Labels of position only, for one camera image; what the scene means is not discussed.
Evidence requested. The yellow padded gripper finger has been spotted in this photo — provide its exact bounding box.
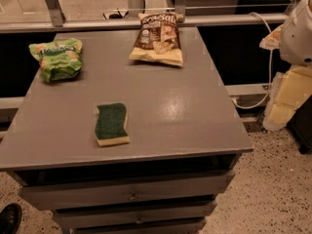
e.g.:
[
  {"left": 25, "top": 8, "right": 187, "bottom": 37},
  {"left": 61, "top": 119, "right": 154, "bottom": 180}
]
[{"left": 259, "top": 25, "right": 282, "bottom": 51}]

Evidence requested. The brown chip bag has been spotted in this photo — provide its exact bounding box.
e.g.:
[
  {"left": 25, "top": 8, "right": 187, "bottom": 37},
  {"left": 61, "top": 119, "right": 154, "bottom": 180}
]
[{"left": 129, "top": 12, "right": 183, "bottom": 67}]

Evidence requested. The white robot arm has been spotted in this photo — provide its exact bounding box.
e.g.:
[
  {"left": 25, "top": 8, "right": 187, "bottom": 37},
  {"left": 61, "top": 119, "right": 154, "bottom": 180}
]
[{"left": 259, "top": 0, "right": 312, "bottom": 66}]

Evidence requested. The green chip bag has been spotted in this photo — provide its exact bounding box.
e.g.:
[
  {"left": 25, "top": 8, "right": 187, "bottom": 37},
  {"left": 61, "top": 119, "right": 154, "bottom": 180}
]
[{"left": 29, "top": 38, "right": 83, "bottom": 83}]

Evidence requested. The grey drawer cabinet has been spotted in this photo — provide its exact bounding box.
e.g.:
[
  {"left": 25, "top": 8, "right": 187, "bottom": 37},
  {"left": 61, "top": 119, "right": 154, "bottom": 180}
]
[{"left": 0, "top": 28, "right": 253, "bottom": 234}]

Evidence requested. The green yellow sponge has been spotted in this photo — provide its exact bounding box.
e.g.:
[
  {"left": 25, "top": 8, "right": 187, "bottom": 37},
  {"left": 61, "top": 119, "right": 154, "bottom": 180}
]
[{"left": 95, "top": 103, "right": 130, "bottom": 146}]

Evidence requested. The bottom grey drawer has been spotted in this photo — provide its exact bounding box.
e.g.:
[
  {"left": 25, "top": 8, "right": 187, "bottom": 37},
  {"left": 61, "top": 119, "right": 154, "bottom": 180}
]
[{"left": 75, "top": 217, "right": 206, "bottom": 234}]

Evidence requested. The grey drawer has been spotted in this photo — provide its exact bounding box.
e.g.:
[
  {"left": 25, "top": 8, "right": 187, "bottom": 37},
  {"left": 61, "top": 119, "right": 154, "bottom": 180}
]
[
  {"left": 75, "top": 217, "right": 206, "bottom": 234},
  {"left": 53, "top": 199, "right": 216, "bottom": 229},
  {"left": 19, "top": 170, "right": 235, "bottom": 211}
]

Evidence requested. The top grey drawer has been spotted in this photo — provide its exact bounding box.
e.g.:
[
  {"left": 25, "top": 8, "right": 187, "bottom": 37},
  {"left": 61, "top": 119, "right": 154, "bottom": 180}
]
[{"left": 19, "top": 170, "right": 235, "bottom": 211}]

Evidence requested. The middle grey drawer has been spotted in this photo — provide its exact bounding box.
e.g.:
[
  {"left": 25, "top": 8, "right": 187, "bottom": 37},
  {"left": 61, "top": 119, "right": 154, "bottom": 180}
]
[{"left": 53, "top": 199, "right": 216, "bottom": 229}]

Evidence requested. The black shoe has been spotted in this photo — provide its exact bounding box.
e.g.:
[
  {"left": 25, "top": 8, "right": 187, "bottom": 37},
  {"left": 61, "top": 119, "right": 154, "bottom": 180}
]
[{"left": 0, "top": 203, "right": 22, "bottom": 234}]

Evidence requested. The white cable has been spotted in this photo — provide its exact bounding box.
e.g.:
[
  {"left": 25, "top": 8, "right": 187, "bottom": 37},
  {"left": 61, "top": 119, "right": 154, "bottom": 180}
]
[{"left": 231, "top": 12, "right": 274, "bottom": 110}]

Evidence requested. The metal railing frame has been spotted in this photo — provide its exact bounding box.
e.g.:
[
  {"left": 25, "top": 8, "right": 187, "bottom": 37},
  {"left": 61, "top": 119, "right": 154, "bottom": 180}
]
[{"left": 0, "top": 0, "right": 300, "bottom": 33}]

